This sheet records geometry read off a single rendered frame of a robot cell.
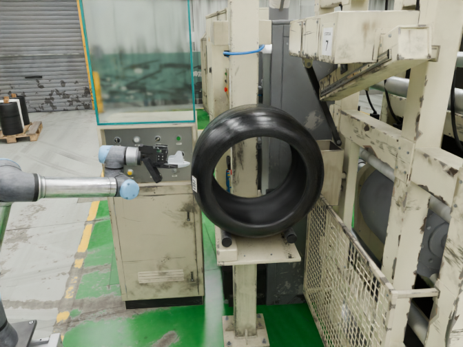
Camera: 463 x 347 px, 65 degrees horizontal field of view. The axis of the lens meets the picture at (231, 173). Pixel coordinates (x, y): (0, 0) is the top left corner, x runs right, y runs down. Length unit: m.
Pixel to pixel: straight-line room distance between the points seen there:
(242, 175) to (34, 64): 9.22
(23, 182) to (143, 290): 1.46
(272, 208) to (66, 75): 9.20
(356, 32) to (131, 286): 2.04
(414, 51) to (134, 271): 2.01
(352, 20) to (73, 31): 9.59
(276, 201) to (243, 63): 0.67
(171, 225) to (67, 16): 8.66
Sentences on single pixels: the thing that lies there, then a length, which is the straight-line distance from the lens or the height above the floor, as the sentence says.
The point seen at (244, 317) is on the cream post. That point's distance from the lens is 2.33.
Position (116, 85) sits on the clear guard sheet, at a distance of 2.13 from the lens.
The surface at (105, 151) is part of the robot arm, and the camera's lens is 1.55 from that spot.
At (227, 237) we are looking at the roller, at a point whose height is 0.92.
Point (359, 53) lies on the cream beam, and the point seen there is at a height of 1.67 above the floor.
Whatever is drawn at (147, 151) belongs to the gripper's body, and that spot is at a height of 1.29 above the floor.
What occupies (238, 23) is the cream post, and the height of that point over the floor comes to 1.77.
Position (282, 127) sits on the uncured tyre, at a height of 1.39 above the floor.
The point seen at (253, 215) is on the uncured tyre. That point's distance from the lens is 1.78.
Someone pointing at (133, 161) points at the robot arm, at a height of 1.26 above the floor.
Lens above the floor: 1.71
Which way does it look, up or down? 20 degrees down
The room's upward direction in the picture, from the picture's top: 1 degrees counter-clockwise
